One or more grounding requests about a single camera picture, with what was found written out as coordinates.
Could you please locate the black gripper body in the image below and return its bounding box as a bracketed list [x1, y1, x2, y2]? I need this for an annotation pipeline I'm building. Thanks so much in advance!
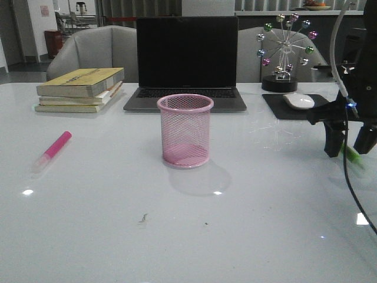
[307, 60, 376, 130]

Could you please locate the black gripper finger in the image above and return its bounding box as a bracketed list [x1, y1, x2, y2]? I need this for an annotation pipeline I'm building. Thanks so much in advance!
[353, 123, 376, 154]
[323, 120, 345, 157]

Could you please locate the green highlighter pen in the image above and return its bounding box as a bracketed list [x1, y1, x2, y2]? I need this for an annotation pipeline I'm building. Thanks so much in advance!
[340, 143, 365, 170]

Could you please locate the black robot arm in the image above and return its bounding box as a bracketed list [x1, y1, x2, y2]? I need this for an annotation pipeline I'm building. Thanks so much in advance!
[307, 1, 376, 157]

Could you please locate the pink mesh pen holder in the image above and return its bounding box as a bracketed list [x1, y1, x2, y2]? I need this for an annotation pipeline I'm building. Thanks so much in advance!
[157, 94, 214, 168]

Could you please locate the white computer mouse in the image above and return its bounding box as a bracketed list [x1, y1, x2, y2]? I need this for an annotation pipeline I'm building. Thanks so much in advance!
[283, 93, 315, 110]

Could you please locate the black mouse pad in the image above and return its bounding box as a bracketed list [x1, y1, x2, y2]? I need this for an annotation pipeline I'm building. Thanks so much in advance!
[262, 94, 329, 120]

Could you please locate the ferris wheel desk ornament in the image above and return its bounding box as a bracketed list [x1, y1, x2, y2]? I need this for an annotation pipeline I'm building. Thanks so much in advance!
[256, 13, 318, 92]

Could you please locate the fruit bowl on counter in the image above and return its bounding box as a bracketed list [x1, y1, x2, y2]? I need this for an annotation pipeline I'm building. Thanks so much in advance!
[303, 0, 331, 11]

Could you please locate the right grey armchair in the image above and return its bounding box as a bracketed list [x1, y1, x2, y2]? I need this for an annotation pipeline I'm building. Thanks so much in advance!
[236, 27, 327, 83]

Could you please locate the grey armchair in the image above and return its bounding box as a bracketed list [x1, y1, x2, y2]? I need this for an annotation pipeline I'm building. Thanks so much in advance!
[47, 25, 138, 83]
[236, 27, 327, 83]

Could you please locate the grey laptop black screen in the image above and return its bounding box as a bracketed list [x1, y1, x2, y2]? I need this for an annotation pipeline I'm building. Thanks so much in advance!
[123, 16, 246, 113]

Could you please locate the middle white book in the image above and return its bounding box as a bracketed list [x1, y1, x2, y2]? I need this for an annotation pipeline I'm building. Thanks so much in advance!
[39, 82, 123, 106]

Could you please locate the left grey armchair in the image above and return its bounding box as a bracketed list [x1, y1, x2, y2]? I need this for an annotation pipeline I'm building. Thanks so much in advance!
[47, 25, 138, 83]

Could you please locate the bottom pale book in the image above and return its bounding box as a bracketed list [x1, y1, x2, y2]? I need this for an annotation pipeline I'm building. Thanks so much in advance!
[34, 95, 116, 113]

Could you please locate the top yellow book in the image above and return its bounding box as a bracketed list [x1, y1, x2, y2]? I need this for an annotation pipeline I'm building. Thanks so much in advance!
[37, 68, 124, 98]

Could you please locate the pink highlighter pen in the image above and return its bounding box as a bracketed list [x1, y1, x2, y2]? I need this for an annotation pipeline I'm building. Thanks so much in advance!
[31, 131, 72, 174]

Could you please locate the red trash bin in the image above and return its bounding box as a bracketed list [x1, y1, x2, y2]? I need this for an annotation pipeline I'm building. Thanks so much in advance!
[44, 30, 63, 58]

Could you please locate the white cable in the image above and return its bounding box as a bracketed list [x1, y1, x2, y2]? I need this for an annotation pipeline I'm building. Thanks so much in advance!
[329, 0, 359, 116]

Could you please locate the black cable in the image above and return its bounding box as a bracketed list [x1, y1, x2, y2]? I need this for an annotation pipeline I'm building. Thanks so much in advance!
[343, 97, 377, 236]

